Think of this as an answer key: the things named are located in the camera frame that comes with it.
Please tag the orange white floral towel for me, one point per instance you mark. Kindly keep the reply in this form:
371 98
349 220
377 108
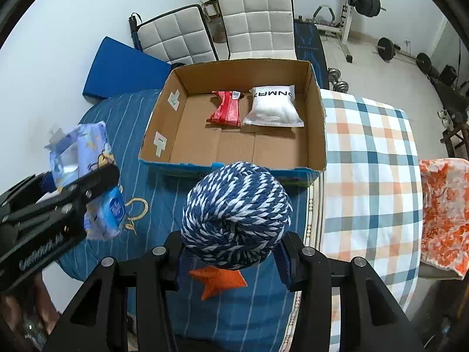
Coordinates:
445 216

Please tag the small barbell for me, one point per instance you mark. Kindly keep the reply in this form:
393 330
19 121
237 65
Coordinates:
403 53

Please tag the blue striped bed sheet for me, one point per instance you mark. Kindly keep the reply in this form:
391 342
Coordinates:
154 198

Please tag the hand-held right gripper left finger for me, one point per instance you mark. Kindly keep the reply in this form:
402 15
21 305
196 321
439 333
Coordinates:
175 268

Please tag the white pillow packet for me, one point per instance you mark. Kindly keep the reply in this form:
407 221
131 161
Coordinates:
274 107

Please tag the cardboard box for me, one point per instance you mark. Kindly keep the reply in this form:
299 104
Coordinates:
238 124

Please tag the orange star toy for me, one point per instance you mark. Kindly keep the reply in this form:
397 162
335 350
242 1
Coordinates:
220 281

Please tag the blue foam mat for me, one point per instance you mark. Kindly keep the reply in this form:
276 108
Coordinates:
121 73

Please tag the plaid blanket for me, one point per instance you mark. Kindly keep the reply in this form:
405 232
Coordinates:
370 176

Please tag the white quilted chair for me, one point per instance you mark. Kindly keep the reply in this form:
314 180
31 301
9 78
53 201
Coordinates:
256 22
176 40

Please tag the blue tissue packet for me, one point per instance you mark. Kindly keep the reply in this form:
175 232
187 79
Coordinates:
86 154

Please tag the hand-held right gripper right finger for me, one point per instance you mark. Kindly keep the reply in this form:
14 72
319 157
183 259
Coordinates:
289 268

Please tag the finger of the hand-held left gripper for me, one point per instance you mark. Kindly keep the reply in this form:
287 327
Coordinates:
93 183

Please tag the red snack packet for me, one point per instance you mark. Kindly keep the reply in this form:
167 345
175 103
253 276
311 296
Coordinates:
227 109

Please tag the weight bench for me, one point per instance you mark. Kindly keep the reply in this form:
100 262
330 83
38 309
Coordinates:
331 29

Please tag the dumbbell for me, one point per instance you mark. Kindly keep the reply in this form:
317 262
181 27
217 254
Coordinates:
338 80

